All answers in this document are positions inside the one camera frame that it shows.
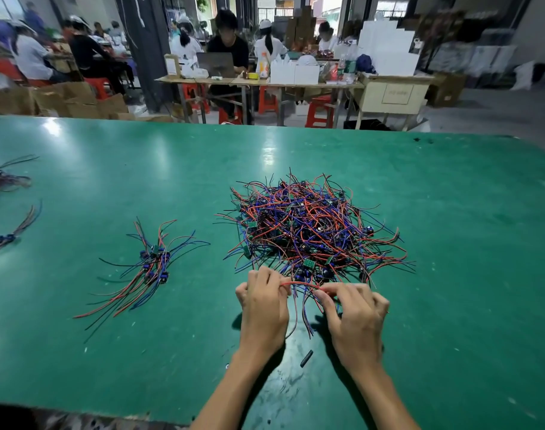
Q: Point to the person's left hand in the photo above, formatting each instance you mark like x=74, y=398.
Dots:
x=265, y=313

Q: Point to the person's right hand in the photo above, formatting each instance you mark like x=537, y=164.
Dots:
x=358, y=327

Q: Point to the person's left forearm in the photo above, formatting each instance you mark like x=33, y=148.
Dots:
x=232, y=394

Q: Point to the small black plastic piece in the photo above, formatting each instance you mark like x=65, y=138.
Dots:
x=306, y=358

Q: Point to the red plastic stool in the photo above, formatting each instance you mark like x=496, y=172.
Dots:
x=194, y=92
x=269, y=101
x=321, y=113
x=101, y=87

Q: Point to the long wooden work table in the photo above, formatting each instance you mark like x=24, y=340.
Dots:
x=255, y=82

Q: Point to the cream cabinet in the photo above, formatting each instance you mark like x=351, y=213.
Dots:
x=395, y=95

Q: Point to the row of white containers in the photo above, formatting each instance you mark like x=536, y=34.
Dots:
x=295, y=73

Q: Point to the grey laptop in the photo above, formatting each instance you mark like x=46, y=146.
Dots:
x=217, y=65

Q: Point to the brown cardboard box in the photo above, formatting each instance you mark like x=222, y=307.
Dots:
x=449, y=89

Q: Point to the dark blue bag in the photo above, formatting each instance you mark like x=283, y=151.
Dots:
x=366, y=63

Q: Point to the stack of white boxes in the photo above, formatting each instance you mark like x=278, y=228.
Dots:
x=389, y=47

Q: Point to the dark pillar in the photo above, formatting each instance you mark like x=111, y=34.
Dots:
x=147, y=49

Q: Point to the row of cardboard boxes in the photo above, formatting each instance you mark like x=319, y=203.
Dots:
x=66, y=101

